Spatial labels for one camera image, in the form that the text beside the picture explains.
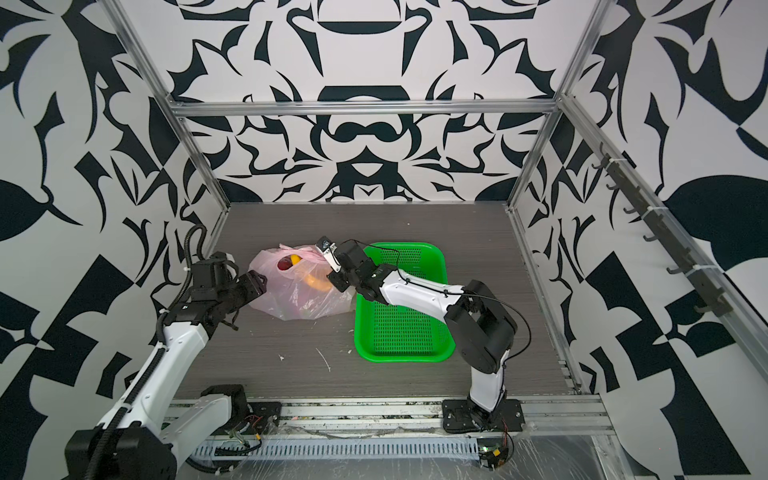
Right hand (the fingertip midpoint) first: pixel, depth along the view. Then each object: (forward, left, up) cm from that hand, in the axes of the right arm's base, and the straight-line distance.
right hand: (334, 261), depth 86 cm
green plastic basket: (-16, -14, -14) cm, 25 cm away
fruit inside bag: (-3, +7, -5) cm, 9 cm away
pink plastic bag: (-6, +10, -3) cm, 12 cm away
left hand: (-6, +20, +1) cm, 21 cm away
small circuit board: (-43, -39, -17) cm, 60 cm away
